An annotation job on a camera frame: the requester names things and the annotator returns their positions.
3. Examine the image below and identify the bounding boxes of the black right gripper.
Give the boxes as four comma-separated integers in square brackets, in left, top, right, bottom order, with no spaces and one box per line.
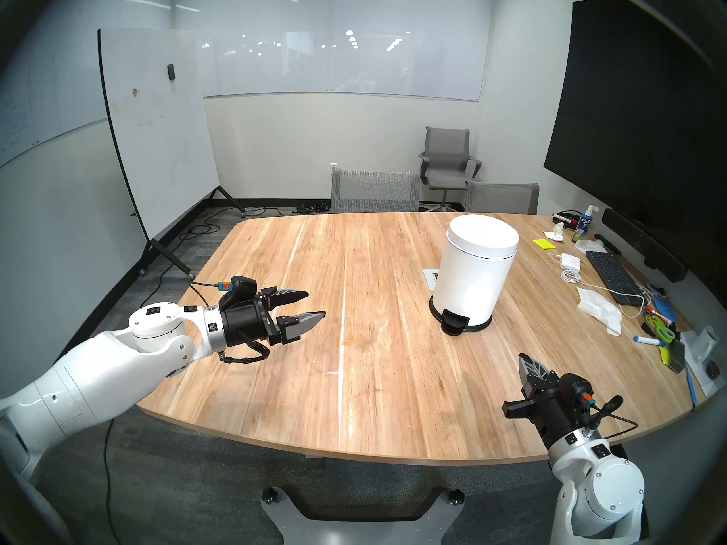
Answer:
[502,353,594,451]

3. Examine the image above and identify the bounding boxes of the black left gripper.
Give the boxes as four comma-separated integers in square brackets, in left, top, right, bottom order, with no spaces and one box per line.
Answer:
[219,287,327,349]

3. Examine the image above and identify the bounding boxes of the white pedal trash can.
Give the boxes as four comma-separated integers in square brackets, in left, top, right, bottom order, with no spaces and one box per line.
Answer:
[429,213,520,337]

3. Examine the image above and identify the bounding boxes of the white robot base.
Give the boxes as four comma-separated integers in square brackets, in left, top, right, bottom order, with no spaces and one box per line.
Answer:
[260,484,465,545]

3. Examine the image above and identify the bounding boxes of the large crumpled white tissue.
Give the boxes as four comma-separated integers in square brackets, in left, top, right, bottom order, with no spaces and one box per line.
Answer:
[576,287,624,336]

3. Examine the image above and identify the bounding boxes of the grey mesh-back chair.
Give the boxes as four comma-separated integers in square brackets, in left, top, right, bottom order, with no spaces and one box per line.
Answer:
[331,166,421,213]

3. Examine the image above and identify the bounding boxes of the black keyboard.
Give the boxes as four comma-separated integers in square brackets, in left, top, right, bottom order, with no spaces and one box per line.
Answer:
[585,250,645,307]

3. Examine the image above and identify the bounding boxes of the black and yellow block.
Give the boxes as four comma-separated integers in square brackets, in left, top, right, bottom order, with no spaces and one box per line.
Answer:
[659,339,686,374]

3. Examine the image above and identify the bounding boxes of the whiteboard cleaner spray bottle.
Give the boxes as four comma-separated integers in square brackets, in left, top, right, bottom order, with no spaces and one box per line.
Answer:
[572,204,600,244]

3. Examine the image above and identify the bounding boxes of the black video soundbar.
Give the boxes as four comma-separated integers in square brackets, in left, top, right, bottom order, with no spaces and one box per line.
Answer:
[601,208,688,283]

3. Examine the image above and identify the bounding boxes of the white mug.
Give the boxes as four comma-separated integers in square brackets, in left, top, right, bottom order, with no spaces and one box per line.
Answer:
[697,325,721,364]

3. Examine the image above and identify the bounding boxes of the grey fabric-back chair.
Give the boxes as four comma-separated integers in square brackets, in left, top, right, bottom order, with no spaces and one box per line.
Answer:
[465,181,540,215]

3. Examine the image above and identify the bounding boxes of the grey swivel office chair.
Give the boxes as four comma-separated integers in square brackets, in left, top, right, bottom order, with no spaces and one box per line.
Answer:
[419,126,482,212]

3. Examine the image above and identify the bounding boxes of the rolling whiteboard on stand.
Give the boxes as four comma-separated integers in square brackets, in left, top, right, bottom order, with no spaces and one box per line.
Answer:
[98,28,248,280]

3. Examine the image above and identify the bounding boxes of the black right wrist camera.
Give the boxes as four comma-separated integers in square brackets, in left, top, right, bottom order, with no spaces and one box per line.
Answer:
[557,374,596,420]

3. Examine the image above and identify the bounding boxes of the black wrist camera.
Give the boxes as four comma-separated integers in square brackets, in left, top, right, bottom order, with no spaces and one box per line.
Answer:
[557,374,596,420]
[219,276,259,311]

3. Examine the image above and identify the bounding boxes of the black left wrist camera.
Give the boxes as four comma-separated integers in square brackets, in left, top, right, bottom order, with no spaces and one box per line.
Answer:
[219,276,259,311]

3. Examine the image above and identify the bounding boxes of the black left gripper loop cable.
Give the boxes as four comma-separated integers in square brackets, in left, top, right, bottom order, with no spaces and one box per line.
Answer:
[219,331,270,364]

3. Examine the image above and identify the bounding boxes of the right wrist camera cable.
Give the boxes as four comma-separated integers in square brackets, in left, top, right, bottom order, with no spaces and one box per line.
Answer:
[585,395,638,441]

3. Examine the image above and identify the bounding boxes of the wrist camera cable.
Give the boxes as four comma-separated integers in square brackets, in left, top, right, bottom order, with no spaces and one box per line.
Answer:
[585,395,638,441]
[187,282,225,306]

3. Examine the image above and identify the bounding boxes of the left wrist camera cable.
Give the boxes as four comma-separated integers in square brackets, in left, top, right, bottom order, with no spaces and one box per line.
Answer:
[187,282,225,306]

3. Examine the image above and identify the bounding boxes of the long black power cable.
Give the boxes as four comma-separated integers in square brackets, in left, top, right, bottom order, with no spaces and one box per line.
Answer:
[102,204,268,545]

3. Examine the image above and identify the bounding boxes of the white charger cable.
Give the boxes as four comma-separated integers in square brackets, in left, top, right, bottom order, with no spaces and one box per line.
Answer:
[548,252,654,318]

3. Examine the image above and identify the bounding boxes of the green handled scissors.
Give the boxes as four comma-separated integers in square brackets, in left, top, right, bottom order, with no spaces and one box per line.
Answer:
[645,313,676,346]

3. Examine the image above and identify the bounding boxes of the glass wall board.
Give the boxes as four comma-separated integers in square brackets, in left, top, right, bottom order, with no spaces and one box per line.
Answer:
[170,0,494,102]

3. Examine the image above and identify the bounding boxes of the large black wall screen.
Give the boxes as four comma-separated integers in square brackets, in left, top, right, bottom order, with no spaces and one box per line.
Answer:
[544,0,727,300]

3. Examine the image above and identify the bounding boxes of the wall whiteboard with handwriting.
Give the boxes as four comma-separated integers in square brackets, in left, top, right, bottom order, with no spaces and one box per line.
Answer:
[0,39,108,169]

